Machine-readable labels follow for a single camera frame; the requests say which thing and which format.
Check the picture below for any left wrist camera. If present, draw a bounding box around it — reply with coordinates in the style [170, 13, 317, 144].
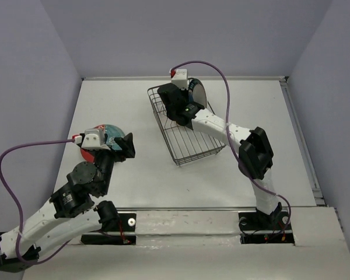
[81, 128, 109, 151]

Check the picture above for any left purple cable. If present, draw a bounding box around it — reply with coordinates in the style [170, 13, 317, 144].
[0, 136, 82, 265]

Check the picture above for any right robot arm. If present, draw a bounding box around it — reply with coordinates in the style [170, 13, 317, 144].
[157, 79, 282, 229]

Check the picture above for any wire dish rack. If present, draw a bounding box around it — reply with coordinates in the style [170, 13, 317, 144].
[147, 86, 225, 166]

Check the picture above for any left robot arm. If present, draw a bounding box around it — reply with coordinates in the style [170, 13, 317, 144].
[0, 128, 136, 273]

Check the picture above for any green rimmed white plate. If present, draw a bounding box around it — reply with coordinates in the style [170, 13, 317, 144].
[188, 78, 208, 108]

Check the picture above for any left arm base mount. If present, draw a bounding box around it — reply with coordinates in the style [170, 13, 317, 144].
[80, 212, 137, 246]

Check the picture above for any red and teal plate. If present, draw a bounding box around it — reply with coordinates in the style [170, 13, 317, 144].
[80, 124, 125, 162]

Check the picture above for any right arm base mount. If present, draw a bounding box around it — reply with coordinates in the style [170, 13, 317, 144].
[239, 212, 295, 244]

